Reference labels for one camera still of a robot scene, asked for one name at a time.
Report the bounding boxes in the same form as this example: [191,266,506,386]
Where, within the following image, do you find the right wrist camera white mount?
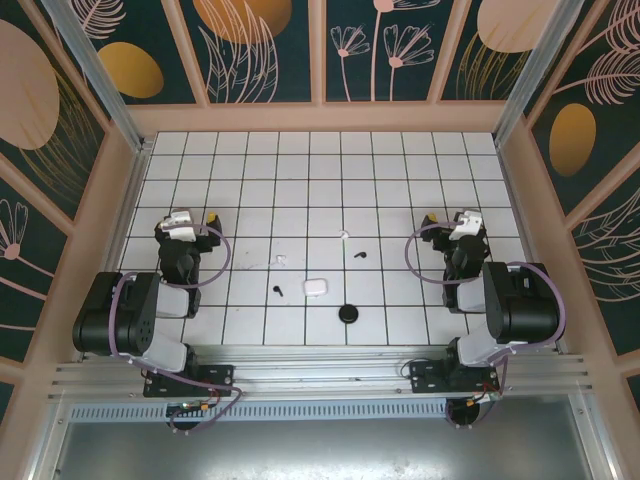
[447,209,484,240]

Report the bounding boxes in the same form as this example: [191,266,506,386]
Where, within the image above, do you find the aluminium side rail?
[494,139,571,359]
[74,139,154,364]

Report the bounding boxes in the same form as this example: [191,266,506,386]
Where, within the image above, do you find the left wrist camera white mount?
[162,209,199,240]

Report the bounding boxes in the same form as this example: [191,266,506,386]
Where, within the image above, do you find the grey slotted cable duct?
[67,398,451,422]

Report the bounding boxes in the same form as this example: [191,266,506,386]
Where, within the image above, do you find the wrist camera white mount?
[447,209,484,240]
[162,209,199,240]

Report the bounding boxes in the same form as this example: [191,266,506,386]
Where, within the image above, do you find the small wired connector board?
[467,374,501,407]
[164,384,224,419]

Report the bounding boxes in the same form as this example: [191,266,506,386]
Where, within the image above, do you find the grey metal sheet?
[27,417,614,480]

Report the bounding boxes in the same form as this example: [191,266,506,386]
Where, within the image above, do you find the aluminium corner post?
[492,0,586,147]
[42,0,152,154]

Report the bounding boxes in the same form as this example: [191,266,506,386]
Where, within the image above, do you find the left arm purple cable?
[110,222,244,434]

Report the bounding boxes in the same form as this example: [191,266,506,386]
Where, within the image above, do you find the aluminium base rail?
[47,349,596,404]

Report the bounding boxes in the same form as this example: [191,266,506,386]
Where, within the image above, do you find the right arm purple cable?
[404,222,566,401]

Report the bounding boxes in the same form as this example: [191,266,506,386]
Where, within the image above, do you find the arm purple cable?
[110,222,244,434]
[404,222,566,401]

